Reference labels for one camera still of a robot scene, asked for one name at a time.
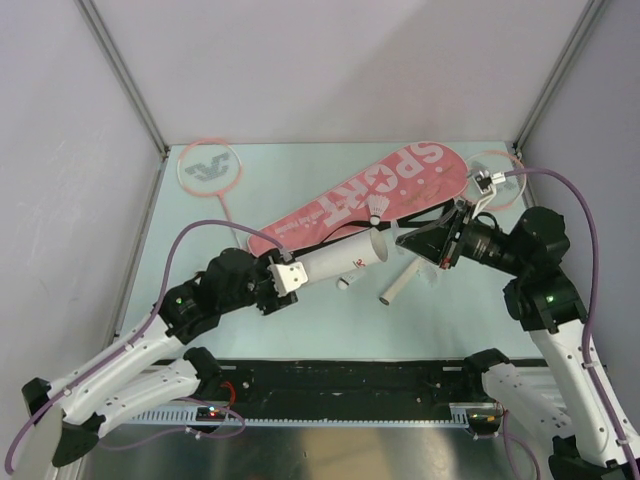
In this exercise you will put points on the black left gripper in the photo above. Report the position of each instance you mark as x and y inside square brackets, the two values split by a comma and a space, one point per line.
[272, 302]

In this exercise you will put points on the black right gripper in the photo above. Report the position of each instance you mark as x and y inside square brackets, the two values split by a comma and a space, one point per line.
[431, 241]

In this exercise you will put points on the white shuttlecock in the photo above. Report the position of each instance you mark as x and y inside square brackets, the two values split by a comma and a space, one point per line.
[377, 206]
[346, 280]

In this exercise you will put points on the white shuttlecock tube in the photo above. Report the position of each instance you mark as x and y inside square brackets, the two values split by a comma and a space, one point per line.
[358, 251]

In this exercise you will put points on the clear tube lid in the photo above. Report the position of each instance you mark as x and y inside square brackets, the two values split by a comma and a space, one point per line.
[418, 267]

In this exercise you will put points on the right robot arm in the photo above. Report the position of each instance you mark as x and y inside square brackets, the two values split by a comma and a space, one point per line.
[590, 437]

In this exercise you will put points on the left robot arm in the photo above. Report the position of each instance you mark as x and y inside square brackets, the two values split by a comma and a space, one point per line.
[154, 363]

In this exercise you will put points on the pink racket bag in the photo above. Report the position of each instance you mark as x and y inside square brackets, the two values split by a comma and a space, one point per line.
[416, 178]

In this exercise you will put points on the pink racket right side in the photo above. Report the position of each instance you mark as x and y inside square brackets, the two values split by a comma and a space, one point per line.
[508, 193]

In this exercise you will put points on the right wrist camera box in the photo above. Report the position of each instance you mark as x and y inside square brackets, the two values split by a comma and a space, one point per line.
[486, 183]

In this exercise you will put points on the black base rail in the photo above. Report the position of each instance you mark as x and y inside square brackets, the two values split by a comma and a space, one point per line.
[322, 385]

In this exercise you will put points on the white slotted cable duct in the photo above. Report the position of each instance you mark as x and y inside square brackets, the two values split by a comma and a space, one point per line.
[451, 416]

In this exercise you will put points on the aluminium frame post right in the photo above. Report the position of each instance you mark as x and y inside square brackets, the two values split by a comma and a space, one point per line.
[567, 58]

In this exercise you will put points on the aluminium frame post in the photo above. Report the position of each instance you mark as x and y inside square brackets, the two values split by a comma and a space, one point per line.
[567, 58]
[116, 62]

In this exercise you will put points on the aluminium frame post left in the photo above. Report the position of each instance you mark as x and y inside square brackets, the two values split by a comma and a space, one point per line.
[116, 62]

